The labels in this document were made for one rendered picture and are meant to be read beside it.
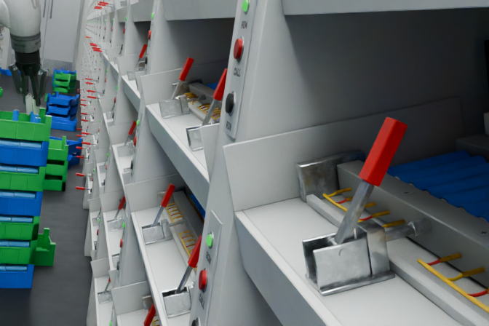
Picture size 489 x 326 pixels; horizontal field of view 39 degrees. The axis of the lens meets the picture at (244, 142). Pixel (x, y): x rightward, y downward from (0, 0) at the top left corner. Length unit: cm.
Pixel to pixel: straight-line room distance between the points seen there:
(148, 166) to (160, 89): 14
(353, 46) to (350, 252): 21
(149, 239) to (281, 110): 57
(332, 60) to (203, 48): 70
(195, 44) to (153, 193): 27
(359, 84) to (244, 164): 10
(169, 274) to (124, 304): 37
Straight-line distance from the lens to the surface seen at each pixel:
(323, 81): 52
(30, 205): 229
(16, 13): 219
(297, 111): 51
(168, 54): 120
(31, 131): 224
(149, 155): 121
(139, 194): 122
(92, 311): 205
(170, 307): 80
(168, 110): 101
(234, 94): 54
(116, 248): 164
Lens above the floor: 85
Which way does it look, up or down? 7 degrees down
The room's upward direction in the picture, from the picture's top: 9 degrees clockwise
